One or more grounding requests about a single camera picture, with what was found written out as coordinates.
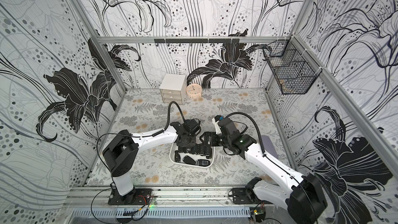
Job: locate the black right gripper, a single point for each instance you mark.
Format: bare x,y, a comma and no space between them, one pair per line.
208,138

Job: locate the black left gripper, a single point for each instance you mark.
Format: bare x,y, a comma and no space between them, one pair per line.
191,143

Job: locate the black flip key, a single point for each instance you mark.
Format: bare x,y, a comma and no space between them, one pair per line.
208,152

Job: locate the white rectangular storage tray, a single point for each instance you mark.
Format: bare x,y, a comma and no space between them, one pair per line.
198,156

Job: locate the black mercedes key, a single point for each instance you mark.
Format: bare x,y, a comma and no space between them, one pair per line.
177,157

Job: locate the silver edged smart key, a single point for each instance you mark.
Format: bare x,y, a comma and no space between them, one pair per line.
203,163

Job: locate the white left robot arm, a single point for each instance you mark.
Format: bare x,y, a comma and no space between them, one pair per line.
121,152

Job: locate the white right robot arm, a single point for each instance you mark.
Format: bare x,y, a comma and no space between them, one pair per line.
301,195

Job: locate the pink round alarm clock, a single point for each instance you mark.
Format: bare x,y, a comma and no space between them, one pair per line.
194,91

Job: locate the white mini drawer cabinet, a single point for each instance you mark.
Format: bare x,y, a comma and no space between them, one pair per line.
173,88

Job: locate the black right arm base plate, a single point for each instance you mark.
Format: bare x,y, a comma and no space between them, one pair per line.
246,195

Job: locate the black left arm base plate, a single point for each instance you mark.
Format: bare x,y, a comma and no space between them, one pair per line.
135,197

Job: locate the black wire wall basket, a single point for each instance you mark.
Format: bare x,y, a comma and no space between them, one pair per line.
288,62

